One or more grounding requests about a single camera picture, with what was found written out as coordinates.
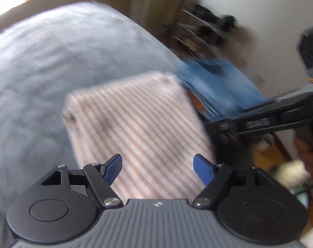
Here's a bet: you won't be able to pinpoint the beige houndstooth coat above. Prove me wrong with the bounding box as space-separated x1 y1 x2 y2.
62 71 216 204

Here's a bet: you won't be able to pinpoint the grey blue bed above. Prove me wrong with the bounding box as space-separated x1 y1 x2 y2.
0 1 188 238

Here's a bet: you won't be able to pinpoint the wire rack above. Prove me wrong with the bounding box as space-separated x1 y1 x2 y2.
176 1 239 57

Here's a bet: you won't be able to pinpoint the folded blue jeans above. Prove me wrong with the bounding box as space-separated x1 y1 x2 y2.
176 58 269 120

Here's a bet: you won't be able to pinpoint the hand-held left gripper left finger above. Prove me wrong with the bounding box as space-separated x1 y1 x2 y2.
40 153 123 210

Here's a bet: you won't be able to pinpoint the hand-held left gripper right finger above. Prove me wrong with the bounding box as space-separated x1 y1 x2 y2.
193 154 276 209

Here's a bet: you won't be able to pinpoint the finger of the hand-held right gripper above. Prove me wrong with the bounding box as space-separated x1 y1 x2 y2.
205 119 241 145

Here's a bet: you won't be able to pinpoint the white fluffy object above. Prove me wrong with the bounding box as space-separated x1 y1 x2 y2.
275 160 312 186

